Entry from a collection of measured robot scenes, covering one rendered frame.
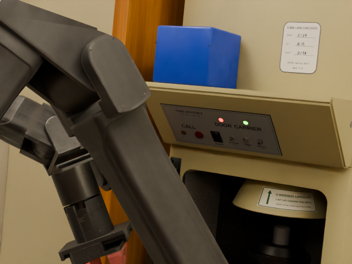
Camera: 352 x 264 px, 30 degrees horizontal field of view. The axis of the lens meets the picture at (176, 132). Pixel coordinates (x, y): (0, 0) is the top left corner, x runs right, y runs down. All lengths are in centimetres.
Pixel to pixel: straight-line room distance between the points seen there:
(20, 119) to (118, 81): 38
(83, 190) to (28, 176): 106
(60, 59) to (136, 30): 56
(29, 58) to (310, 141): 51
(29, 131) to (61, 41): 37
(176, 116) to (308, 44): 23
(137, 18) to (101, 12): 70
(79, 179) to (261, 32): 38
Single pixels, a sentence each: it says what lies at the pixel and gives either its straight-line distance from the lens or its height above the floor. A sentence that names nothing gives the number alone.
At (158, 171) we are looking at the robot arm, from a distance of 61.
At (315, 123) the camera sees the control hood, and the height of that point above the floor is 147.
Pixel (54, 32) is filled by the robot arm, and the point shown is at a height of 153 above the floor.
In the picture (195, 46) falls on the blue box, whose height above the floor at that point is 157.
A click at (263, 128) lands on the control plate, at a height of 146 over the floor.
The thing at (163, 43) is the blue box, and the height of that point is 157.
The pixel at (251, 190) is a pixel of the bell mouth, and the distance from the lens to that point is 111.
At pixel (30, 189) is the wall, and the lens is 197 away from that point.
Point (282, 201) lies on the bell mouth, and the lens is 108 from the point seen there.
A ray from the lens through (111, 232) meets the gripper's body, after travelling 92.
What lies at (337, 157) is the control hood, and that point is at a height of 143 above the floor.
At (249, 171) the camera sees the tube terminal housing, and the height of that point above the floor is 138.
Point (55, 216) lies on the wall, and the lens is 191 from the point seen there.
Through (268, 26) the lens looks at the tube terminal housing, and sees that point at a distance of 107.
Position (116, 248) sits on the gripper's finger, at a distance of 92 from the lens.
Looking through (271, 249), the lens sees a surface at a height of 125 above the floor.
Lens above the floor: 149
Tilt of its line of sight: 3 degrees down
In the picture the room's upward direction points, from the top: 6 degrees clockwise
